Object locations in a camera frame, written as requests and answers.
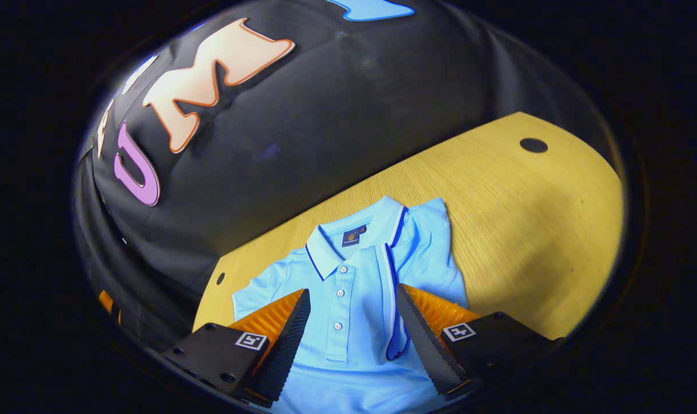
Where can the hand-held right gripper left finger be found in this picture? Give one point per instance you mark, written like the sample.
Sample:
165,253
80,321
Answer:
285,356

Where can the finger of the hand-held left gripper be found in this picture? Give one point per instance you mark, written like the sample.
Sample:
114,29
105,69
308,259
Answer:
107,302

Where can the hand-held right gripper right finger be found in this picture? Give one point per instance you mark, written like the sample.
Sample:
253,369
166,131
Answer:
426,351

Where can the light blue T-shirt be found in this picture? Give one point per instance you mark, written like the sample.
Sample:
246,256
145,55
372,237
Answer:
354,287

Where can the black backdrop cloth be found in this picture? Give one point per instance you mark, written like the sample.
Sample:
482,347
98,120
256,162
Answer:
325,115

